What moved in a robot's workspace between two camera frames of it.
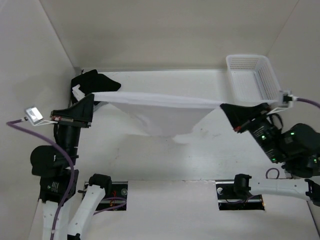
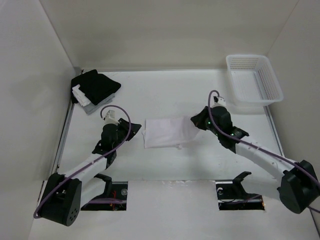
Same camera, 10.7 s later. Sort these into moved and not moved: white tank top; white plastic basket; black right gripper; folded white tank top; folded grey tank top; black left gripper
Moved: black right gripper; white tank top; black left gripper
Not moved: white plastic basket; folded white tank top; folded grey tank top
